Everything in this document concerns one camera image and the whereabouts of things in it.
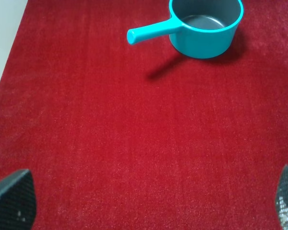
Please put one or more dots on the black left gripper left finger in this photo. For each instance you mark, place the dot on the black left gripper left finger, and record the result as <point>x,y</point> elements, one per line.
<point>17,201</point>

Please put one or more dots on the red felt table cloth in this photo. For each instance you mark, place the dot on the red felt table cloth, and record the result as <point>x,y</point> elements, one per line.
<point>122,137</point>

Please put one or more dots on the teal saucepan with handle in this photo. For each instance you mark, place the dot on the teal saucepan with handle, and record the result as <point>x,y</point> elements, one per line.
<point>199,29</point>

